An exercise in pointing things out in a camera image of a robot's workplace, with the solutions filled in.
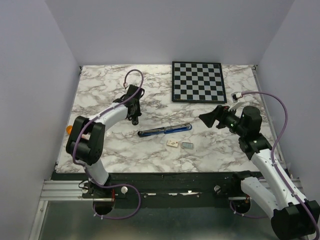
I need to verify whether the orange toy microphone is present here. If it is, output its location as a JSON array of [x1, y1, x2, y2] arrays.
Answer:
[[65, 125, 73, 135]]

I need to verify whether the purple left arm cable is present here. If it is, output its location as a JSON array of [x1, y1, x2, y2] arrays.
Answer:
[[72, 69, 145, 221]]

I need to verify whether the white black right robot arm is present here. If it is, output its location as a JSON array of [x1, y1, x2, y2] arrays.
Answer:
[[199, 105, 320, 240]]

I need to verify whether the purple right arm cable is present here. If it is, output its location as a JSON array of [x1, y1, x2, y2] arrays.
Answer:
[[229, 91, 317, 236]]

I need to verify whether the white staple box sleeve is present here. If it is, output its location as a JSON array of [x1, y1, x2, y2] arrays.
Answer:
[[166, 140, 179, 148]]

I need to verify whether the black and grey chessboard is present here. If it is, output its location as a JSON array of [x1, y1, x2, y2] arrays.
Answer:
[[171, 61, 227, 104]]

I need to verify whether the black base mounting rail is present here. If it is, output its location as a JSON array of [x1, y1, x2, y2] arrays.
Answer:
[[51, 172, 251, 213]]

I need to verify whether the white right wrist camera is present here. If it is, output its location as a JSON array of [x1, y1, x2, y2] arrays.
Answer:
[[228, 91, 246, 112]]

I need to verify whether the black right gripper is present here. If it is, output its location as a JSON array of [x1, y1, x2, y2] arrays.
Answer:
[[199, 103, 247, 137]]

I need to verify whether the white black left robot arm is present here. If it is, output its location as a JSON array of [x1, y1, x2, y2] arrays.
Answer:
[[66, 84, 145, 198]]

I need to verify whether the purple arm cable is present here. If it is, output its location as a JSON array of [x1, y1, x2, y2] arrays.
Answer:
[[72, 69, 145, 221], [229, 91, 317, 236]]

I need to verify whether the staple tray with staples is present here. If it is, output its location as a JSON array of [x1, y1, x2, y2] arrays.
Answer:
[[181, 142, 194, 150]]

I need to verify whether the blue and black stapler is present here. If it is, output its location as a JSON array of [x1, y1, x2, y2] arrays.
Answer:
[[137, 123, 193, 138]]

